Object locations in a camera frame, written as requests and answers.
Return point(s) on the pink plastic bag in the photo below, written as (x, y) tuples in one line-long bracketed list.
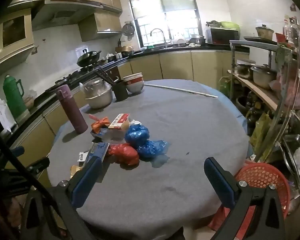
[(292, 90)]

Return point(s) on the white thin rod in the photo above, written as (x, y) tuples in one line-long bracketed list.
[(180, 90)]

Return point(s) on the white plastic appliance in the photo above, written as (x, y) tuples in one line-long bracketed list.
[(1, 115)]

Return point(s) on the steel faucet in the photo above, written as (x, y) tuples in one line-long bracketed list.
[(162, 33)]

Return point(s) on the orange plastic bag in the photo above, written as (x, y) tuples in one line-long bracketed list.
[(100, 125)]

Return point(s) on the black gas stove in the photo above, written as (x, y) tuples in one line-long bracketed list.
[(75, 76)]

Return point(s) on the clay pot with lid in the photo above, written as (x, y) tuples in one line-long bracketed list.
[(265, 31)]

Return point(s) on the red and white carton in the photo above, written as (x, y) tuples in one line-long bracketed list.
[(118, 121)]

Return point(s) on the green thermos jug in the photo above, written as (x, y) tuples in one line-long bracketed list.
[(13, 97)]

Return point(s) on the blue and silver packet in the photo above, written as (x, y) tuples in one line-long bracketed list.
[(97, 150)]

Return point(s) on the black microwave oven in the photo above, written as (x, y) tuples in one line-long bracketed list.
[(222, 36)]

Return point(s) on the black wok with lid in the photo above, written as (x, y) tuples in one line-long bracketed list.
[(88, 57)]

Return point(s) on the steel basin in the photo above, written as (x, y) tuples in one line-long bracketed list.
[(98, 100)]

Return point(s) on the small yellow wall cabinet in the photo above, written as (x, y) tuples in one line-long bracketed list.
[(97, 26)]

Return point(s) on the white medicine box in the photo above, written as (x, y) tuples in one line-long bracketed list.
[(82, 156)]

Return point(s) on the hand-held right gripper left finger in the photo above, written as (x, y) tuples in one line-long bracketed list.
[(86, 180)]

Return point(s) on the steel range hood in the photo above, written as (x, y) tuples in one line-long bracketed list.
[(65, 12)]

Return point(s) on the red plastic bag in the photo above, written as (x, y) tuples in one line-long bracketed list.
[(123, 153)]

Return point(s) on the kitchen window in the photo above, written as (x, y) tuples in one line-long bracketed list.
[(162, 10)]

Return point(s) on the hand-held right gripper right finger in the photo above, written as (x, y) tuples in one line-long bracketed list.
[(218, 182)]

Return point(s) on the green plastic basin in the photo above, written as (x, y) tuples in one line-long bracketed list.
[(230, 25)]

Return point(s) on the yellow plastic bag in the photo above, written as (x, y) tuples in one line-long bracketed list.
[(261, 132)]

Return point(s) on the green bottle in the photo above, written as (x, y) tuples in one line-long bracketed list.
[(224, 87)]

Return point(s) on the metal shelf rack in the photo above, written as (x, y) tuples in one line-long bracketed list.
[(255, 90)]

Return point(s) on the large steel cooking pot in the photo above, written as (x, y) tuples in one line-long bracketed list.
[(262, 77)]

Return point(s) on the glass door wall cabinet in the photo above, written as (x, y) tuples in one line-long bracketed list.
[(12, 32)]

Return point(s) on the grey tablecloth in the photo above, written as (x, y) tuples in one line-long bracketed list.
[(177, 130)]

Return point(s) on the purple thermos bottle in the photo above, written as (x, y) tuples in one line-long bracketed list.
[(72, 110)]

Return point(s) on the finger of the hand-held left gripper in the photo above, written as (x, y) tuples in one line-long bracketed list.
[(37, 166), (17, 151)]

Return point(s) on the tan paper wrapper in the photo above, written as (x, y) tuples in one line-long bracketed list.
[(75, 170)]

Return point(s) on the large white bowl red band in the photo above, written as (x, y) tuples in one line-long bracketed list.
[(135, 86)]

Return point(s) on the brass pot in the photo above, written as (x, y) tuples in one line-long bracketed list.
[(125, 50)]

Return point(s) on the red plastic basket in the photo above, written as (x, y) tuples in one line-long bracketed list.
[(262, 175)]

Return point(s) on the steel pot with lid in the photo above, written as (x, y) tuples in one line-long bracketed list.
[(197, 40)]

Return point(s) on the white bowl with red rim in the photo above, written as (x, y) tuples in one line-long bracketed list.
[(133, 76)]

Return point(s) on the small dark cooking pot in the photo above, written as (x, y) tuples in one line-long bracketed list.
[(243, 69)]

